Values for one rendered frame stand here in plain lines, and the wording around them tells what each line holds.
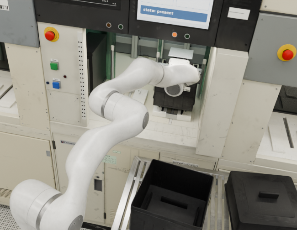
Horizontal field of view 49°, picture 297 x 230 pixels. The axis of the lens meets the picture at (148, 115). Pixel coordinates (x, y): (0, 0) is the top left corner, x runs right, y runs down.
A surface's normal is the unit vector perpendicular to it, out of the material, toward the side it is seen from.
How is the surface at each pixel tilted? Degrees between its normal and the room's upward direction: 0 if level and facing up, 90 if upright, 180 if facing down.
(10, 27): 90
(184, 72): 44
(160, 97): 90
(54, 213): 29
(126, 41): 90
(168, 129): 0
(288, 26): 90
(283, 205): 0
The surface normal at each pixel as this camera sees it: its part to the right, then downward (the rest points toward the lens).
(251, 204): 0.07, -0.80
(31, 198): -0.15, -0.53
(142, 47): -0.18, 0.57
